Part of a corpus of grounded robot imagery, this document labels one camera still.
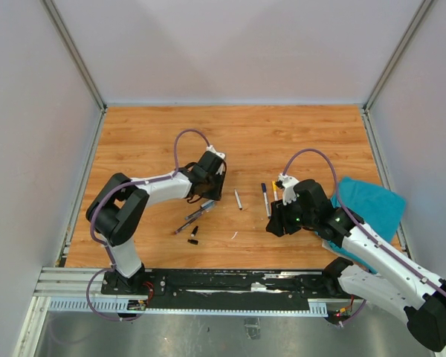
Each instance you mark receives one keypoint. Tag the right aluminium frame post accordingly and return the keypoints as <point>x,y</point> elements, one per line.
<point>403,44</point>

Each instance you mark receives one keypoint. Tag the aluminium frame post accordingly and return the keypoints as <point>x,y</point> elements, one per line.
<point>64,34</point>
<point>403,44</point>

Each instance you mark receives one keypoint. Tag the white marker yellow end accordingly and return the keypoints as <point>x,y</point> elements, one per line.
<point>275,190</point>

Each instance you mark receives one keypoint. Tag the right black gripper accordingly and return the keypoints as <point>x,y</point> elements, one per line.
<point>279,219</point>

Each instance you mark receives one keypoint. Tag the dark purple pen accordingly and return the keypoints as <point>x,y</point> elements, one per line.
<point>185,225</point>

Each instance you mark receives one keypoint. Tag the teal cloth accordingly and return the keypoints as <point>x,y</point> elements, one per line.
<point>381,208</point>

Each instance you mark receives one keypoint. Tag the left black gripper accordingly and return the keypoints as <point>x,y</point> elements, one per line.
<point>215,195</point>

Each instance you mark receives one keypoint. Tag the white pen black tip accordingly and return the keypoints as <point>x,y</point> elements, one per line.
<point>266,201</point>

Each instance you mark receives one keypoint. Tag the left aluminium frame post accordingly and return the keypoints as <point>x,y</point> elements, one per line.
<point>64,34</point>

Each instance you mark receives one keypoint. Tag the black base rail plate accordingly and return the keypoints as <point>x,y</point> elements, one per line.
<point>228,288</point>

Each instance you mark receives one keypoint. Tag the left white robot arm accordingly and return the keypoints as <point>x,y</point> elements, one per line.
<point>116,212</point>

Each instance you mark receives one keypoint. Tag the white pen black end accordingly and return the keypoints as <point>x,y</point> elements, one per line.
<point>238,200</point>

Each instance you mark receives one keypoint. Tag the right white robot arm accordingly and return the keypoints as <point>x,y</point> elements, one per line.
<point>371,268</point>

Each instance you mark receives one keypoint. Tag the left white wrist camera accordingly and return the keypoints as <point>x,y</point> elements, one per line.
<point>217,162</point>

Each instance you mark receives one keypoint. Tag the grey slotted cable duct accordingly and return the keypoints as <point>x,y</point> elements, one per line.
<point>109,306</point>

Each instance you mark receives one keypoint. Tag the teal barrel gel pen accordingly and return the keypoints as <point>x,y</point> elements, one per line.
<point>204,207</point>

